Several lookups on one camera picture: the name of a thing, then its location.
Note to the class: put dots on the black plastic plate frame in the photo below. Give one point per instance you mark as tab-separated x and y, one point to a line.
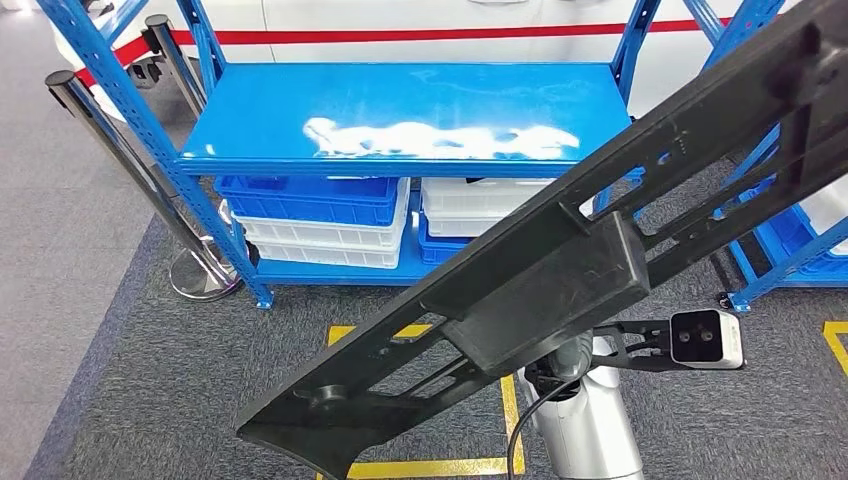
563	285

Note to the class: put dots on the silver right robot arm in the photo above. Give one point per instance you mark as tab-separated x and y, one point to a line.
590	437

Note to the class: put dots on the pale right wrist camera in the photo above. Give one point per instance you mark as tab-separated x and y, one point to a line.
705	339

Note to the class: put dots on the blue wheeled shelf rack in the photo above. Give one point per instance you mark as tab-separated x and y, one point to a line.
782	272

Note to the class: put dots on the white car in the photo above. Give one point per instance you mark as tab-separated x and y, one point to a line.
397	13

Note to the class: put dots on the blue metal shelf rack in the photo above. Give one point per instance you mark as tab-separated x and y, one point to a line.
265	106

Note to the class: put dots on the red barrier belt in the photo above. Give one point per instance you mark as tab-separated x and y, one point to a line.
397	33

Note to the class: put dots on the chrome stanchion post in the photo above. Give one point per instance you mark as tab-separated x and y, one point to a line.
173	60
205	278

